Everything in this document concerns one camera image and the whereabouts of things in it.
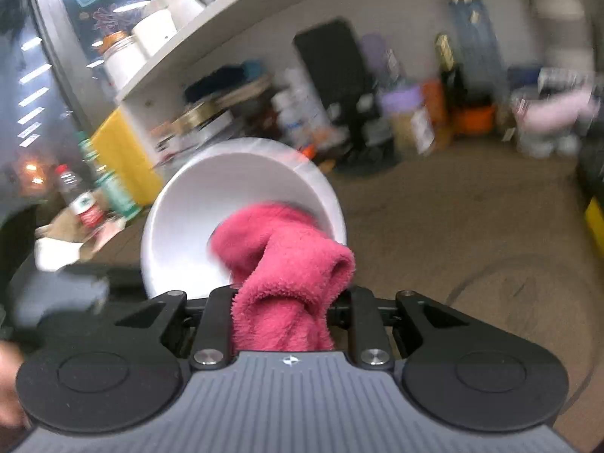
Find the pink fleece cloth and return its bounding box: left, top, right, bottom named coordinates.
left=208, top=202, right=356, bottom=352

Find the white bottle blue label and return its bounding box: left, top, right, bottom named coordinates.
left=271, top=91, right=307, bottom=139

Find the black coffee maker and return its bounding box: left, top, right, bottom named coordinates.
left=293, top=18, right=378, bottom=152

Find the person's left hand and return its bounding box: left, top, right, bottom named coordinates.
left=0, top=342, right=26, bottom=430

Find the purple lid jar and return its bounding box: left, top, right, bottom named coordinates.
left=380, top=82, right=437, bottom=156

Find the green label bottle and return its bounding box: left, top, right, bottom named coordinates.
left=78, top=132, right=142, bottom=220

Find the orange basin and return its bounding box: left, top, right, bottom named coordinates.
left=453, top=104, right=498, bottom=137

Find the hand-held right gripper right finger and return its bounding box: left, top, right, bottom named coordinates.
left=328, top=285, right=473, bottom=371

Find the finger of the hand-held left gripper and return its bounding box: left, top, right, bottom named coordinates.
left=108, top=268, right=148, bottom=301

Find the white shelf unit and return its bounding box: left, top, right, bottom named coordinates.
left=113, top=0, right=373, bottom=171

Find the lavender container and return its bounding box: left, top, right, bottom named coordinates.
left=361, top=33, right=402, bottom=90

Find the pale pink cloth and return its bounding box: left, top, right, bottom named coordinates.
left=516, top=87, right=600, bottom=134

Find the red label bottle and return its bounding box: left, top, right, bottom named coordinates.
left=54, top=164, right=107, bottom=241

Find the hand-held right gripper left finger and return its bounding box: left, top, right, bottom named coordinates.
left=113, top=285, right=239, bottom=371

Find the dark bottle gold cap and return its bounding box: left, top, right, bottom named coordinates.
left=434, top=33, right=468, bottom=119

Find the large white plastic bottle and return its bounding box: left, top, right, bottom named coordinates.
left=283, top=68, right=331, bottom=128

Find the white cylinder container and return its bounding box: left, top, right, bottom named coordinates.
left=132, top=8, right=177, bottom=57

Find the gold round tin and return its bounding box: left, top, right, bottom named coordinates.
left=172, top=99, right=232, bottom=135

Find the orange lid glass jar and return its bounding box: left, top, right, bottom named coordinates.
left=101, top=31, right=147, bottom=88

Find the white pot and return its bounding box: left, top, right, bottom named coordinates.
left=151, top=0, right=206, bottom=29

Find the white bowl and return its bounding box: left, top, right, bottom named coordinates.
left=140, top=137, right=347, bottom=302

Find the blue grey box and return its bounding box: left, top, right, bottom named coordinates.
left=448, top=0, right=505, bottom=105

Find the white paper bag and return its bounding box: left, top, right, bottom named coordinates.
left=35, top=236, right=88, bottom=273

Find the yellow box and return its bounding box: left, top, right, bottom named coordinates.
left=92, top=106, right=163, bottom=206

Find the orange bottle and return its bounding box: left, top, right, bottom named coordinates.
left=299, top=144, right=337, bottom=173

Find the glass window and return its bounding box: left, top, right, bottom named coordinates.
left=0, top=0, right=166, bottom=190

